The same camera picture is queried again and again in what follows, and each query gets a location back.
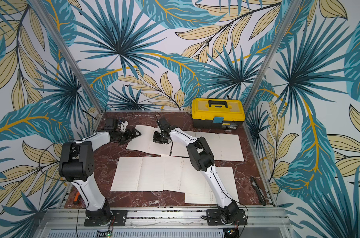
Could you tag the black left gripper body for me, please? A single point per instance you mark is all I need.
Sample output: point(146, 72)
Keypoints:
point(120, 136)

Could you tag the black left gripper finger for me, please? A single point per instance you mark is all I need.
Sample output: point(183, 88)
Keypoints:
point(133, 132)
point(125, 139)

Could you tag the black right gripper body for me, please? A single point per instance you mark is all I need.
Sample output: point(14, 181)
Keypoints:
point(161, 138)

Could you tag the yellow notebook pink spine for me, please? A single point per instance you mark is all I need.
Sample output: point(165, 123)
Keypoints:
point(145, 143)

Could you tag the green cover notebook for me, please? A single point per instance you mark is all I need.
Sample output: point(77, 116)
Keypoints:
point(139, 174)

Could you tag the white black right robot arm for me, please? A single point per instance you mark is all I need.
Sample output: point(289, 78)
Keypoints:
point(202, 159)

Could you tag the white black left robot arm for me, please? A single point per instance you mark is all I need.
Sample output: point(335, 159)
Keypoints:
point(77, 166)

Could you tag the open lined notebook back right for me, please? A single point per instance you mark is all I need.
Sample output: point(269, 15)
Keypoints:
point(225, 147)

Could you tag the open lined notebook front right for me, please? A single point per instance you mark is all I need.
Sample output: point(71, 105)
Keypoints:
point(227, 177)

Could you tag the yellow black toolbox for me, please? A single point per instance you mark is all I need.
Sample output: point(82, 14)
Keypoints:
point(219, 114)

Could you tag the black utility knife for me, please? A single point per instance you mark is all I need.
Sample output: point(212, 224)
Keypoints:
point(258, 191)

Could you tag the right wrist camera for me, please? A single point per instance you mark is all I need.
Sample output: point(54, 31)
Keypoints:
point(163, 124)

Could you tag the orange handled screwdriver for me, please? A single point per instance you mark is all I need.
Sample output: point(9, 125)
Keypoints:
point(77, 198)

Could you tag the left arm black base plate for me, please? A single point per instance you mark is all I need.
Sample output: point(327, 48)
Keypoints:
point(120, 217)

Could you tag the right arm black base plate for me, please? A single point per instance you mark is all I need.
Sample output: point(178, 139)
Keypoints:
point(214, 218)

